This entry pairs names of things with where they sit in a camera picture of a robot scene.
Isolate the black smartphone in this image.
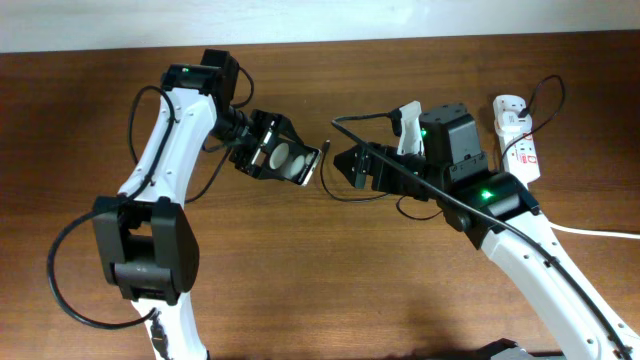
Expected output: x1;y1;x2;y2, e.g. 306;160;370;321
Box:
259;130;322;187

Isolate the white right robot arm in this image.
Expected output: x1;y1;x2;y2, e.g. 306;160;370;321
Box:
367;101;639;359

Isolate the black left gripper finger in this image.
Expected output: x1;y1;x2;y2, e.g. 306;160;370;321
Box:
271;113;304;145
249;164;291;181

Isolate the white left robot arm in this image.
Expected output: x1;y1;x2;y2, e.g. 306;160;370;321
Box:
93;49;324;359

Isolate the white USB charger adapter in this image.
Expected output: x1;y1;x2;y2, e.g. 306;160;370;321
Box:
494;111;532;137

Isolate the white power strip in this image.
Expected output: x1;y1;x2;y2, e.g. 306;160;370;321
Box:
493;95;540;187

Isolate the white power strip cord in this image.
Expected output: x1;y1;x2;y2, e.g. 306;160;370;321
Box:
548;221;640;241

